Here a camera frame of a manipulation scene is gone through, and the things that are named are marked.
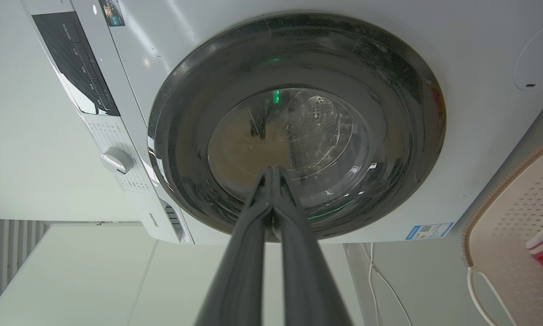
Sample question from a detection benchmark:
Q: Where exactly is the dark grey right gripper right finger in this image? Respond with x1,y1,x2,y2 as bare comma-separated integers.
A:
271,166,353,326

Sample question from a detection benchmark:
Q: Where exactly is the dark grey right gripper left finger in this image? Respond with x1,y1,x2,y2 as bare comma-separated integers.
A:
194,166,273,326

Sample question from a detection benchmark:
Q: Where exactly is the beige perforated laundry basket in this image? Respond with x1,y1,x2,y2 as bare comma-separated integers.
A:
461,138,543,326

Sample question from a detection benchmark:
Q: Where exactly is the blue and white energy sticker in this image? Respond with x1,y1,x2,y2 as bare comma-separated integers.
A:
405,222,454,240

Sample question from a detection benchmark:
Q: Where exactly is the dark round washing machine door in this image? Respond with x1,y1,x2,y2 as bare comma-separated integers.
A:
147,13,447,240

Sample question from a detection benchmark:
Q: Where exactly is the silver washing machine dial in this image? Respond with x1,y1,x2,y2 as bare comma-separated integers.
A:
101,147,135,175

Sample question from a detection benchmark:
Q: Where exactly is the white front-load washing machine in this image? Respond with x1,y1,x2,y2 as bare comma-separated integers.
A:
19,0,543,245

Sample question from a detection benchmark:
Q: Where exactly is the thin white power cable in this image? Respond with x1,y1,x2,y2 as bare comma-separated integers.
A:
360,243,413,326

